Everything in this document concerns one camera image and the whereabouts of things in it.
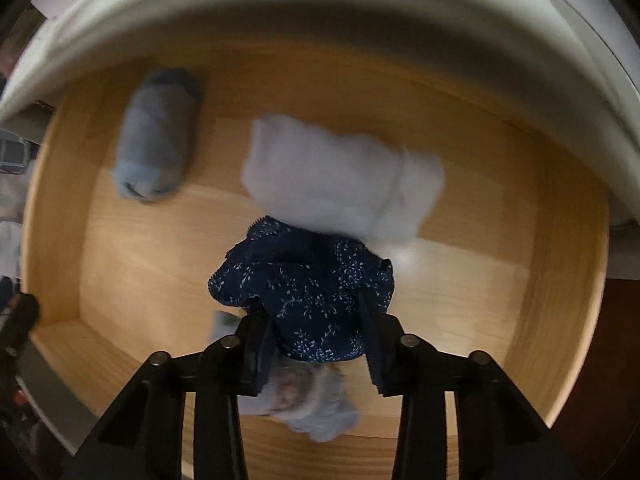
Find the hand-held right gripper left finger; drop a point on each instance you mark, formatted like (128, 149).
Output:
(255, 360)

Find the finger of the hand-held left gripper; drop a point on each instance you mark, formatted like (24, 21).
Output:
(20, 317)

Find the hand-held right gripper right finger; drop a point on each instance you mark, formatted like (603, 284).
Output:
(375, 355)

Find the navy floral underwear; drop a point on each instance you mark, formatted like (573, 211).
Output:
(310, 300)

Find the wooden drawer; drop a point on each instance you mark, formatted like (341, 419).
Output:
(475, 285)

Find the white underwear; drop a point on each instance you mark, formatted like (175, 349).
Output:
(325, 180)

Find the light blue pink floral underwear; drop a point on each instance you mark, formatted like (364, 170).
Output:
(315, 405)

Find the grey plaid cloth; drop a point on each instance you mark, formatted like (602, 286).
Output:
(10, 152)

